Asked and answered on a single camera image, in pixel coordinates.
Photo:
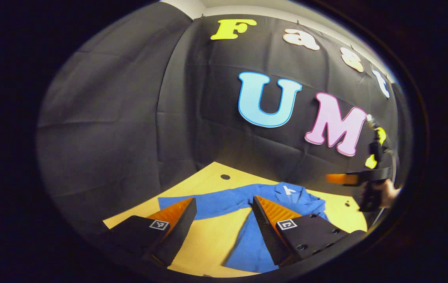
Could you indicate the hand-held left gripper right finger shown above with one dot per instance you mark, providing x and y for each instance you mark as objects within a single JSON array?
[{"x": 265, "y": 232}]

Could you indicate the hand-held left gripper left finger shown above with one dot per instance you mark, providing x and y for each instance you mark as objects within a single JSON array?
[{"x": 180, "y": 232}]

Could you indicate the black backdrop cloth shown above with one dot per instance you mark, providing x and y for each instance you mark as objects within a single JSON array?
[{"x": 129, "y": 118}]

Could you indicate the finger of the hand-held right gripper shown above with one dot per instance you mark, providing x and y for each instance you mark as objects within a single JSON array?
[{"x": 341, "y": 179}]

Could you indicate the blue button-up shirt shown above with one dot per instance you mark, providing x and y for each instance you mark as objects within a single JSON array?
[{"x": 224, "y": 202}]

